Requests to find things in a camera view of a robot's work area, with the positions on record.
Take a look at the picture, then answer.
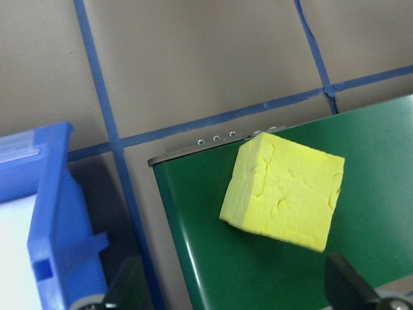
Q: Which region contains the yellow foam cube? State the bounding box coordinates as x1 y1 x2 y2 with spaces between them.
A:
219 131 345 253

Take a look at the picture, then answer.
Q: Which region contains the green conveyor belt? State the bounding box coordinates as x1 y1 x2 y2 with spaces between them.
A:
147 94 413 310

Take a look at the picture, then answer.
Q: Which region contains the blue plastic storage bin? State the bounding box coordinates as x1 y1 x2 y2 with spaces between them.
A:
0 121 110 310

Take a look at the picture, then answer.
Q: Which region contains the white foam pad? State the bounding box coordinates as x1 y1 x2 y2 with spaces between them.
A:
0 190 45 310

